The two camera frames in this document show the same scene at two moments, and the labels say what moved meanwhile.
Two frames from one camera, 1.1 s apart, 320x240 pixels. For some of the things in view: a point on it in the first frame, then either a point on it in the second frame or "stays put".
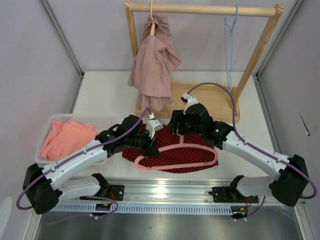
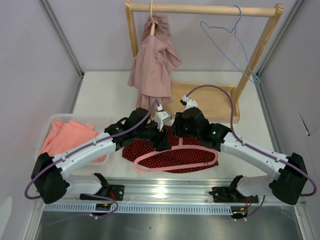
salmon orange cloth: x=65 y=137 stays put
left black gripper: x=152 y=150 to x=164 y=144
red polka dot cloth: x=178 y=152 stays put
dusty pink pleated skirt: x=156 y=56 stays put
